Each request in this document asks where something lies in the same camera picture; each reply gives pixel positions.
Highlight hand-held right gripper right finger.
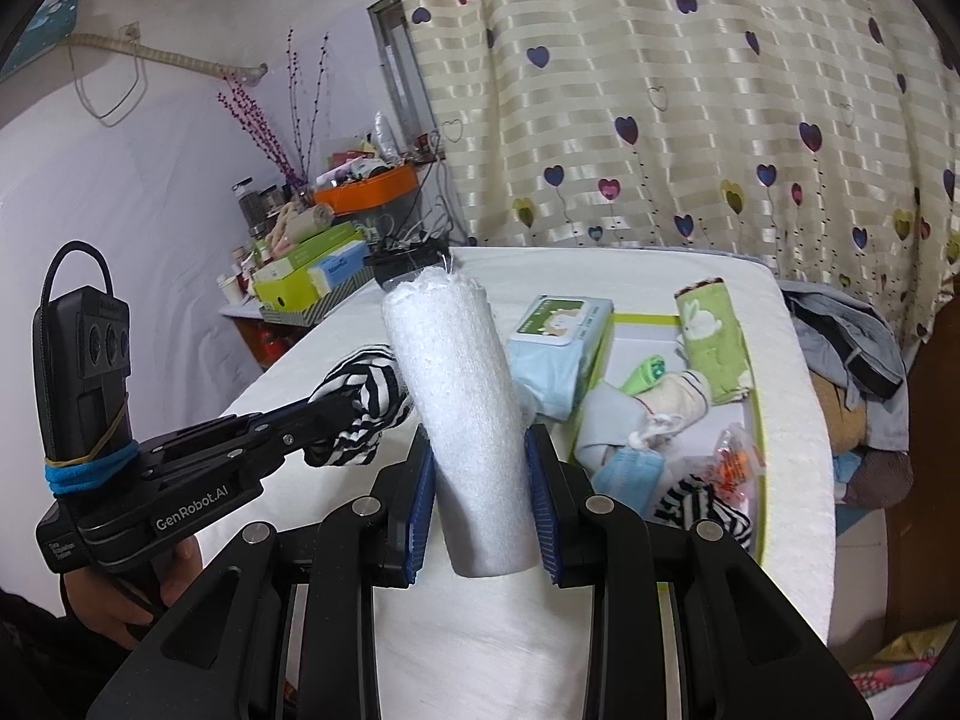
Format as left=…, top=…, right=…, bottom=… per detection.
left=523, top=424, right=875, bottom=720

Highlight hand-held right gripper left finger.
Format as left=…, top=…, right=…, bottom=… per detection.
left=86, top=424, right=437, bottom=720

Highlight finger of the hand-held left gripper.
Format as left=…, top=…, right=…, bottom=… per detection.
left=146, top=399, right=320, bottom=458
left=150, top=394, right=355, bottom=481

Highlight black white striped sock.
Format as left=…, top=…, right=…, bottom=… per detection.
left=304, top=345, right=417, bottom=470
left=649, top=476, right=755, bottom=552

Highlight blue face mask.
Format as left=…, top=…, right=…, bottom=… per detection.
left=591, top=450, right=668, bottom=522

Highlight light grey glove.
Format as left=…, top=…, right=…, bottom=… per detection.
left=574, top=381, right=653, bottom=470

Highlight white towel roll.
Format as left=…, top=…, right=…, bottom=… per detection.
left=381, top=264, right=542, bottom=580

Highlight bright green sock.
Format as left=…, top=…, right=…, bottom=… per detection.
left=619, top=356, right=668, bottom=395

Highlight cream sock with red stitching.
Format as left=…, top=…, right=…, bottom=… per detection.
left=630, top=367, right=712, bottom=455

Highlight clear packet of orange snacks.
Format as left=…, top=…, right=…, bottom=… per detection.
left=694, top=424, right=762, bottom=492

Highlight yellow-green cardboard box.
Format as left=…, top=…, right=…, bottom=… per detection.
left=566, top=311, right=773, bottom=567

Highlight green rabbit towel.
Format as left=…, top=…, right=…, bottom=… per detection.
left=671, top=277, right=755, bottom=406

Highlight person's left forearm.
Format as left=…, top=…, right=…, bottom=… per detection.
left=0, top=589, right=121, bottom=720

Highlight person's left hand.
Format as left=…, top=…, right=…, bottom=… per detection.
left=60, top=536, right=203, bottom=650

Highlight cluttered side table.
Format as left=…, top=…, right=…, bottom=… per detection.
left=221, top=300, right=301, bottom=372

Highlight yellow-green box with hole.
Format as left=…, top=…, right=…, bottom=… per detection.
left=253, top=240, right=368, bottom=305

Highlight light blue wet wipes pack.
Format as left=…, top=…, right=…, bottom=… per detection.
left=506, top=294, right=616, bottom=421

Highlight blue and white box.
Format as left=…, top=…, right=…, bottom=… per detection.
left=307, top=240, right=372, bottom=293

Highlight flat green box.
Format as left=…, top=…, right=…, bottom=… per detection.
left=259, top=221, right=359, bottom=267

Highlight black power strip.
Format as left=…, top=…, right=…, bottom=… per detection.
left=364, top=244, right=451, bottom=275

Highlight beige patterned cloth bundle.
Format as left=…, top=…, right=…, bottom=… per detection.
left=270, top=204, right=335, bottom=252

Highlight orange tray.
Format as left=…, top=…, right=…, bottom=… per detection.
left=313, top=165, right=419, bottom=215

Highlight pink flower branches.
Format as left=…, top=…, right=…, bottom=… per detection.
left=217, top=28, right=331, bottom=188

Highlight tan cushion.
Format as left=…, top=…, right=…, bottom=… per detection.
left=814, top=375, right=871, bottom=458

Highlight dark brown cloth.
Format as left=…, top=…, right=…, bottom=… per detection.
left=840, top=446, right=916, bottom=507

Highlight grey clothing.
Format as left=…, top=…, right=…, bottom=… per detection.
left=780, top=281, right=912, bottom=451

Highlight brown wooden furniture panel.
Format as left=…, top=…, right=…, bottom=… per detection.
left=885, top=300, right=960, bottom=638

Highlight colourful patterned cloth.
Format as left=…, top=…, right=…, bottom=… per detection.
left=847, top=619, right=953, bottom=706

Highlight cream curtain with hearts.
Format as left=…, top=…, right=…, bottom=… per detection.
left=379, top=0, right=960, bottom=350

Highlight blue hair tie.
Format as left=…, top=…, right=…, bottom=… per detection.
left=43, top=441, right=142, bottom=496

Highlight white wire loop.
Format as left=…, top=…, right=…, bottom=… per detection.
left=71, top=45, right=147, bottom=127

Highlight grey window frame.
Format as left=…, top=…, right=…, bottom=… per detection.
left=367, top=0, right=451, bottom=166

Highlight braided rope rail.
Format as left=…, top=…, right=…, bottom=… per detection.
left=67, top=24, right=269, bottom=83

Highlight blue wall poster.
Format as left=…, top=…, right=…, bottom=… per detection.
left=0, top=0, right=82, bottom=80

